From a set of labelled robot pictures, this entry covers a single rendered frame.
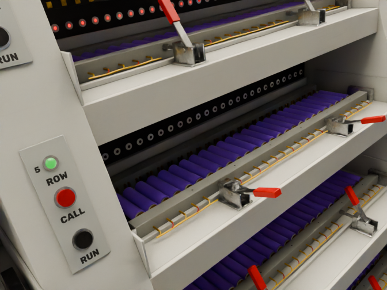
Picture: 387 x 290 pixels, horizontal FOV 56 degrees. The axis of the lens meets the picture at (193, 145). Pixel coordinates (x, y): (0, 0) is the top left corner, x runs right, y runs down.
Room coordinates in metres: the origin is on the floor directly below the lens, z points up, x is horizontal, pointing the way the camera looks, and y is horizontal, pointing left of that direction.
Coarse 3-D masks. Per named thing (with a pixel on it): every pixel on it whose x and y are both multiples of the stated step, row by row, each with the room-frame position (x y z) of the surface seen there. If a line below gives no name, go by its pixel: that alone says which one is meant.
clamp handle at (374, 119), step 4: (344, 116) 0.60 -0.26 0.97; (372, 116) 0.57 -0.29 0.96; (376, 116) 0.56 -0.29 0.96; (380, 116) 0.55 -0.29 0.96; (384, 116) 0.55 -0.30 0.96; (340, 120) 0.60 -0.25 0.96; (352, 120) 0.59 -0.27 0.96; (356, 120) 0.58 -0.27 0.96; (360, 120) 0.58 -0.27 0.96; (364, 120) 0.57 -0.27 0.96; (368, 120) 0.56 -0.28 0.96; (372, 120) 0.56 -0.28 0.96; (376, 120) 0.55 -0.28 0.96; (380, 120) 0.55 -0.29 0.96; (384, 120) 0.55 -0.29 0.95; (348, 124) 0.59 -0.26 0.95
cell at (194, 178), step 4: (172, 168) 0.54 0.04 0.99; (176, 168) 0.54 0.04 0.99; (180, 168) 0.53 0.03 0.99; (172, 172) 0.54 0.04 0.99; (176, 172) 0.53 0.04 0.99; (180, 172) 0.52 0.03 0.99; (184, 172) 0.52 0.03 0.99; (188, 172) 0.52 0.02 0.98; (180, 176) 0.52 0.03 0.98; (184, 176) 0.51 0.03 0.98; (188, 176) 0.51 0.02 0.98; (192, 176) 0.51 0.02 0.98; (196, 176) 0.50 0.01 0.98; (188, 180) 0.51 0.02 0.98; (192, 180) 0.50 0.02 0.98; (196, 180) 0.50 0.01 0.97; (192, 184) 0.50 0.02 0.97
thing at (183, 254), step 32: (384, 96) 0.71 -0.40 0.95; (192, 128) 0.62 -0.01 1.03; (384, 128) 0.67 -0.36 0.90; (128, 160) 0.55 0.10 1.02; (288, 160) 0.55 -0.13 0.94; (320, 160) 0.53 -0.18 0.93; (288, 192) 0.49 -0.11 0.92; (128, 224) 0.40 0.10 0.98; (192, 224) 0.43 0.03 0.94; (224, 224) 0.42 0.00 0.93; (256, 224) 0.45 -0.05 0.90; (160, 256) 0.38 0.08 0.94; (192, 256) 0.39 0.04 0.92; (224, 256) 0.42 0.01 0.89; (160, 288) 0.36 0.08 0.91
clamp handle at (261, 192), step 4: (236, 184) 0.45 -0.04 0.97; (236, 188) 0.45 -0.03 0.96; (240, 188) 0.45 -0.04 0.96; (244, 188) 0.45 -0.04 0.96; (260, 188) 0.42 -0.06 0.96; (264, 188) 0.42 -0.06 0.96; (268, 188) 0.41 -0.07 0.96; (272, 188) 0.41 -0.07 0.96; (276, 188) 0.40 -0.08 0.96; (236, 192) 0.45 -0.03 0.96; (240, 192) 0.44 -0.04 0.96; (244, 192) 0.44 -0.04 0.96; (248, 192) 0.43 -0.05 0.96; (252, 192) 0.42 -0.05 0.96; (256, 192) 0.42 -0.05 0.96; (260, 192) 0.41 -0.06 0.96; (264, 192) 0.40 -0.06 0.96; (268, 192) 0.40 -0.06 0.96; (272, 192) 0.39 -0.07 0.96; (276, 192) 0.40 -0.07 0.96; (280, 192) 0.40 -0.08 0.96; (256, 196) 0.42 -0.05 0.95; (260, 196) 0.41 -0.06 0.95; (264, 196) 0.41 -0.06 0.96; (268, 196) 0.40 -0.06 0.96; (272, 196) 0.40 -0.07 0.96; (276, 196) 0.39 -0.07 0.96
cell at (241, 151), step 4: (216, 144) 0.60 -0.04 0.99; (220, 144) 0.60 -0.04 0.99; (224, 144) 0.59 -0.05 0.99; (228, 144) 0.59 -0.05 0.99; (232, 144) 0.59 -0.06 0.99; (224, 148) 0.59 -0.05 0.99; (228, 148) 0.58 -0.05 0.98; (232, 148) 0.57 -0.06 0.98; (236, 148) 0.57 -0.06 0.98; (240, 148) 0.57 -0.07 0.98; (236, 152) 0.57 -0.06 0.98; (240, 152) 0.56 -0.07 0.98; (244, 152) 0.55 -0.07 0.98
